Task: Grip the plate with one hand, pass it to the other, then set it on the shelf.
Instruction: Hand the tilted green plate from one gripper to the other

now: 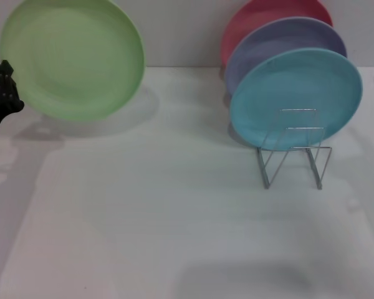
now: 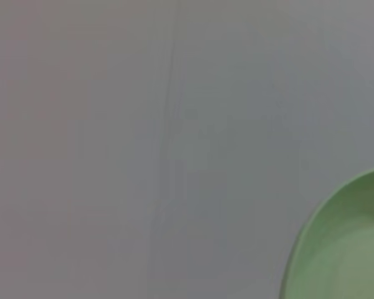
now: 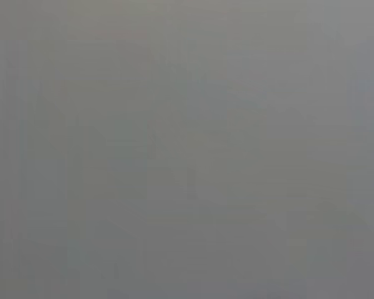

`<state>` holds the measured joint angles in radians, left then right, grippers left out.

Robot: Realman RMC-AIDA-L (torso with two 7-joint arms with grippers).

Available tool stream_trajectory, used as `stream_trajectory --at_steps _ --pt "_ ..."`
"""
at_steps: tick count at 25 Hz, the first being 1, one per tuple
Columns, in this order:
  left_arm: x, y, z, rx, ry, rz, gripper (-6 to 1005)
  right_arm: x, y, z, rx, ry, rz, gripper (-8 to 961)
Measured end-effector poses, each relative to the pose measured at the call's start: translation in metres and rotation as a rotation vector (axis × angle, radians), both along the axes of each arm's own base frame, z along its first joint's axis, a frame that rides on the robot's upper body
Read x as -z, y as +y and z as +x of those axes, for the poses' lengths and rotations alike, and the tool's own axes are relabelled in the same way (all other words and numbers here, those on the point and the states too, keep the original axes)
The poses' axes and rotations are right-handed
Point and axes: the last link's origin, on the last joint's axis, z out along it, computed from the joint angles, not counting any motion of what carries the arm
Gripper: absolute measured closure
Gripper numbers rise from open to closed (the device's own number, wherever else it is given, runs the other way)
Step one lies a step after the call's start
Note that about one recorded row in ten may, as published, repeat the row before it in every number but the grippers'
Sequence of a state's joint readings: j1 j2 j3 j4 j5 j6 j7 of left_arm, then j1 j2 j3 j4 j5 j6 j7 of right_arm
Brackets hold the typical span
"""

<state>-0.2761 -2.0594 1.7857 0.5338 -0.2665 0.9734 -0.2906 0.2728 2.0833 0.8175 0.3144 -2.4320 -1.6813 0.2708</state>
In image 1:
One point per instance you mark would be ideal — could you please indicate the green round plate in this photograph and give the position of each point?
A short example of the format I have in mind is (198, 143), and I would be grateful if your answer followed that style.
(71, 59)

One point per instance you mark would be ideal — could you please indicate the light blue round plate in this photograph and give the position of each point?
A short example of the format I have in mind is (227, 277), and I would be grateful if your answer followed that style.
(286, 93)

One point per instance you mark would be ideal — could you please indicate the purple round plate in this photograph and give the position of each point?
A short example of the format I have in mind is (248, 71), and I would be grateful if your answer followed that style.
(268, 43)

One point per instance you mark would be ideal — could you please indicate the red round plate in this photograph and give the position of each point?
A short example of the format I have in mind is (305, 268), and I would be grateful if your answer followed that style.
(246, 18)

